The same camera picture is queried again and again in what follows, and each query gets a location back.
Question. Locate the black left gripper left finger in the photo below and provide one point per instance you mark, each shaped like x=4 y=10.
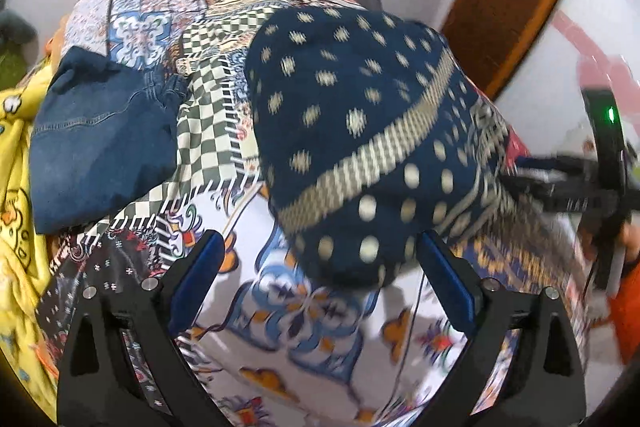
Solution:
x=121 y=365

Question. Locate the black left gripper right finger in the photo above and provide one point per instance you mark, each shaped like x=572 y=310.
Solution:
x=520 y=365

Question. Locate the navy patterned hooded jacket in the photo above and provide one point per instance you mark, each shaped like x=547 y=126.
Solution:
x=369 y=133

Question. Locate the yellow duck fleece blanket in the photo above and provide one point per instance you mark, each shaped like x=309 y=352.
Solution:
x=137 y=33

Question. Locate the colourful patchwork bedspread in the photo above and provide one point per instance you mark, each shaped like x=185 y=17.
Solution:
x=270 y=346

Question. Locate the blue denim jeans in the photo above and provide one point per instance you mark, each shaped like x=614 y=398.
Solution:
x=105 y=134

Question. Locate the dark green bag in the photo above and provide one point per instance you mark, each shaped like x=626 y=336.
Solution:
x=15 y=32

